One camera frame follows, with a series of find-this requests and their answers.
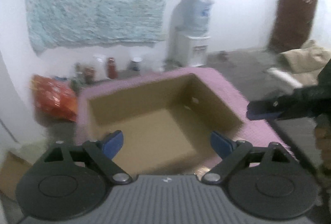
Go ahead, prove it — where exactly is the white water dispenser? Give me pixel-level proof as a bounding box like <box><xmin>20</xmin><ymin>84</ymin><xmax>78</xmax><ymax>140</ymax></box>
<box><xmin>170</xmin><ymin>31</ymin><xmax>210</xmax><ymax>67</ymax></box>

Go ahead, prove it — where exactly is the dark glass bottle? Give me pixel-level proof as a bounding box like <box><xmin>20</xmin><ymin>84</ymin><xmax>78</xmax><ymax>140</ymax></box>
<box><xmin>71</xmin><ymin>63</ymin><xmax>84</xmax><ymax>95</ymax></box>

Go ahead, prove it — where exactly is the pink checkered table cloth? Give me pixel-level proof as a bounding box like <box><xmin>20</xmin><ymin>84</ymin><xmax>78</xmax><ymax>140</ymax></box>
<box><xmin>74</xmin><ymin>67</ymin><xmax>282</xmax><ymax>174</ymax></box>

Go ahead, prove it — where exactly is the brown cardboard box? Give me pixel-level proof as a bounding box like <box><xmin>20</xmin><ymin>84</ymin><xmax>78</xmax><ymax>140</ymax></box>
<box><xmin>88</xmin><ymin>74</ymin><xmax>242</xmax><ymax>175</ymax></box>

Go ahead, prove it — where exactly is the clear plastic bottle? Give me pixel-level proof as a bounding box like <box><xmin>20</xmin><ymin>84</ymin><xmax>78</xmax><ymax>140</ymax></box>
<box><xmin>93</xmin><ymin>54</ymin><xmax>107</xmax><ymax>81</ymax></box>

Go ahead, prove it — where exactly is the brown wooden door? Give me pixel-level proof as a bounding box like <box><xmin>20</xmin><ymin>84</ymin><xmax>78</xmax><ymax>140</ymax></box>
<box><xmin>269</xmin><ymin>0</ymin><xmax>318</xmax><ymax>53</ymax></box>

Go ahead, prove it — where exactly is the red plastic bag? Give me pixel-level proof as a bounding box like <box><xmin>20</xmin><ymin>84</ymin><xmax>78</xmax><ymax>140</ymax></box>
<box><xmin>31</xmin><ymin>75</ymin><xmax>78</xmax><ymax>122</ymax></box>

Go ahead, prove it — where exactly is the beige jacket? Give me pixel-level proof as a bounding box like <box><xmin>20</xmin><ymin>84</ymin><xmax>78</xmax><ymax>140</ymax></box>
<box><xmin>279</xmin><ymin>40</ymin><xmax>330</xmax><ymax>86</ymax></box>

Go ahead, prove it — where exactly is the red jar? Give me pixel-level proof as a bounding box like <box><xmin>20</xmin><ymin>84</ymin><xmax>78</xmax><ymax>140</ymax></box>
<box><xmin>107</xmin><ymin>57</ymin><xmax>118</xmax><ymax>80</ymax></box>

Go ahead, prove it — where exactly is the white cup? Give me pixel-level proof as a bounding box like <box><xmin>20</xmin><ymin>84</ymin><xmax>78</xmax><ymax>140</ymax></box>
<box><xmin>129</xmin><ymin>57</ymin><xmax>142</xmax><ymax>71</ymax></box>

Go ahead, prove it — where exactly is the white shoe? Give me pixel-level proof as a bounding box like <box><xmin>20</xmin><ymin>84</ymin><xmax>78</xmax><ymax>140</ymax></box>
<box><xmin>266</xmin><ymin>67</ymin><xmax>303</xmax><ymax>93</ymax></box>

